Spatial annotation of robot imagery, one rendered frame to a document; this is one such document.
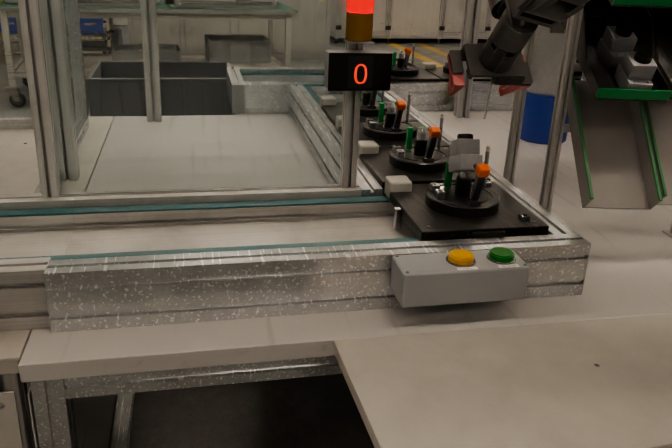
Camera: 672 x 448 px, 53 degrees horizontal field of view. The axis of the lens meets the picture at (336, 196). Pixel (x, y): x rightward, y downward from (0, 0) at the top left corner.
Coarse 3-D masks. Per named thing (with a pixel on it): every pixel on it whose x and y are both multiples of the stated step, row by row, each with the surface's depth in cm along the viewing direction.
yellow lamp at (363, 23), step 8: (352, 16) 123; (360, 16) 123; (368, 16) 123; (352, 24) 123; (360, 24) 123; (368, 24) 124; (352, 32) 124; (360, 32) 124; (368, 32) 124; (352, 40) 124; (360, 40) 124; (368, 40) 125
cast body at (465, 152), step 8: (464, 136) 126; (472, 136) 127; (456, 144) 126; (464, 144) 126; (472, 144) 126; (456, 152) 126; (464, 152) 125; (472, 152) 126; (448, 160) 130; (456, 160) 126; (464, 160) 124; (472, 160) 124; (480, 160) 125; (448, 168) 130; (456, 168) 126; (464, 168) 124; (472, 168) 124
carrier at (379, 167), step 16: (368, 144) 158; (416, 144) 151; (368, 160) 153; (384, 160) 154; (400, 160) 148; (416, 160) 148; (432, 160) 147; (384, 176) 143; (416, 176) 144; (432, 176) 144
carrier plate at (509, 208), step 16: (400, 192) 134; (416, 192) 135; (496, 192) 137; (416, 208) 127; (512, 208) 129; (416, 224) 120; (432, 224) 120; (448, 224) 120; (464, 224) 120; (480, 224) 121; (496, 224) 121; (512, 224) 121; (528, 224) 122; (544, 224) 122; (432, 240) 117
